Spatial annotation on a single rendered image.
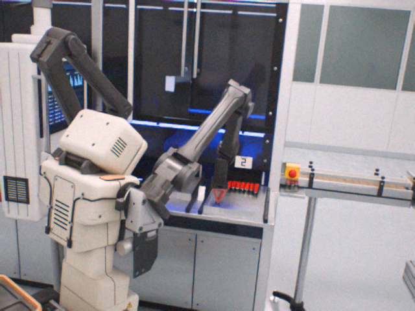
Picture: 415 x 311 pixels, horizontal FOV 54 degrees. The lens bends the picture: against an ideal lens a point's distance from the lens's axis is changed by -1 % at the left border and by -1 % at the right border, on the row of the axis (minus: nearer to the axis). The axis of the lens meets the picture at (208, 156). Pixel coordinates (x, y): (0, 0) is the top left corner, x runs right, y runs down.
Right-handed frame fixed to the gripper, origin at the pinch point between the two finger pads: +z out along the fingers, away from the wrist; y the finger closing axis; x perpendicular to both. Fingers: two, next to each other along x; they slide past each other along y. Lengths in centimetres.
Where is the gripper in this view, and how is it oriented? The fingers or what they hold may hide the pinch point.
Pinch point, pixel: (217, 199)
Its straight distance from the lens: 184.9
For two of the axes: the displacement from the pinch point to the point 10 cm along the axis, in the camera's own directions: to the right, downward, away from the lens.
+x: -9.9, -0.6, -1.2
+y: -1.0, -3.0, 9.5
